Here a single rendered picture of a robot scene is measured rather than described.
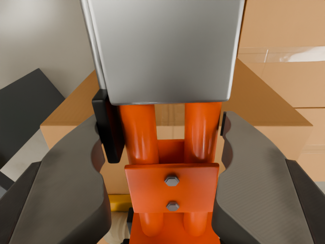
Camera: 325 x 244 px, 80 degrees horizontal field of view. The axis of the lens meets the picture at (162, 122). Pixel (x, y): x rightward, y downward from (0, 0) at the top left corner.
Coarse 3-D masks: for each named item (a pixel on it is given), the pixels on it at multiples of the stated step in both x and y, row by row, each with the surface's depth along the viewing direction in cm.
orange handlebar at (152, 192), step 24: (120, 120) 12; (144, 120) 11; (192, 120) 11; (216, 120) 11; (144, 144) 12; (168, 144) 15; (192, 144) 12; (216, 144) 13; (144, 168) 13; (168, 168) 13; (192, 168) 12; (216, 168) 12; (144, 192) 14; (168, 192) 14; (192, 192) 14; (144, 216) 16; (192, 216) 16
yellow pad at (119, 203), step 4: (108, 196) 36; (112, 196) 36; (116, 196) 36; (120, 196) 36; (124, 196) 36; (128, 196) 36; (112, 200) 36; (116, 200) 35; (120, 200) 35; (124, 200) 35; (128, 200) 35; (112, 204) 35; (116, 204) 35; (120, 204) 35; (124, 204) 35; (128, 204) 35; (112, 208) 36; (116, 208) 36; (120, 208) 36; (124, 208) 36; (128, 208) 36; (112, 212) 36; (124, 212) 36
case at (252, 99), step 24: (240, 72) 47; (72, 96) 37; (240, 96) 36; (264, 96) 36; (48, 120) 30; (72, 120) 30; (168, 120) 29; (264, 120) 29; (288, 120) 29; (48, 144) 31; (288, 144) 30; (120, 168) 33; (120, 192) 37
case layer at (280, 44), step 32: (256, 0) 53; (288, 0) 53; (320, 0) 53; (256, 32) 58; (288, 32) 58; (320, 32) 57; (256, 64) 63; (288, 64) 63; (320, 64) 62; (288, 96) 69; (320, 96) 68; (320, 128) 76; (320, 160) 85
